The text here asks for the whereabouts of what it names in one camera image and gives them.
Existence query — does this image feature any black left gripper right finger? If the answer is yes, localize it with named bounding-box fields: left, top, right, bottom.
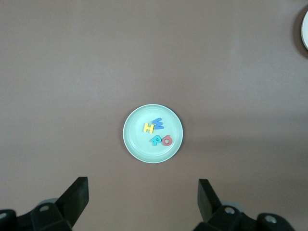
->
left=192, top=179, right=257, bottom=231

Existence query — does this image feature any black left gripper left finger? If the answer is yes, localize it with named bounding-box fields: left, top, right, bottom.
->
left=14, top=177, right=90, bottom=231

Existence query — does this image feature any red foam letter Q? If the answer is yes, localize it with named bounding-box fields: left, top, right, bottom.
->
left=161, top=134, right=173, bottom=147

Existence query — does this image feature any teal foam letter R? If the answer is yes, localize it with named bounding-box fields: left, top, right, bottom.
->
left=149, top=134, right=162, bottom=147

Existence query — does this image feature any blue foam capital W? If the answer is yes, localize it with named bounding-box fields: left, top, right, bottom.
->
left=151, top=117, right=165, bottom=131

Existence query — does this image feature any yellow foam letter H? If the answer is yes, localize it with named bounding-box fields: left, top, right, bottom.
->
left=143, top=122, right=155, bottom=134

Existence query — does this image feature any green plate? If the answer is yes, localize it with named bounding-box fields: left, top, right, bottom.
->
left=122, top=103, right=184, bottom=164

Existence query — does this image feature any beige plate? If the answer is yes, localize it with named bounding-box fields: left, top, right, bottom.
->
left=300, top=9, right=308, bottom=51

